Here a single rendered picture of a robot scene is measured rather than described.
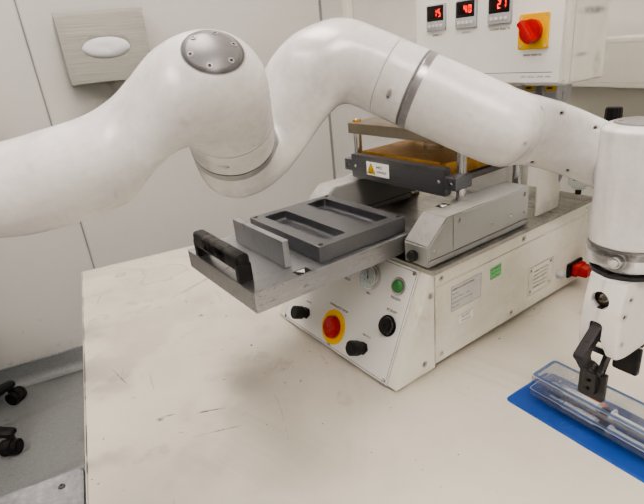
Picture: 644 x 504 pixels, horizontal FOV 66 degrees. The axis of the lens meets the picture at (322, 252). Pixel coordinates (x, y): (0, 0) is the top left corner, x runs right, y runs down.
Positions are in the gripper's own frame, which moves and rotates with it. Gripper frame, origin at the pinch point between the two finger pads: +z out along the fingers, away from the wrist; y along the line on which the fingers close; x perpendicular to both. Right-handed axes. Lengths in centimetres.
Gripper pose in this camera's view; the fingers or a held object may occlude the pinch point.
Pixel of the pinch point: (609, 374)
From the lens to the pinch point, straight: 74.3
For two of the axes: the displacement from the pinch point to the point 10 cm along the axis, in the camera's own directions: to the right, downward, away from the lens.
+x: -5.5, -2.7, 7.9
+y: 8.3, -2.9, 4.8
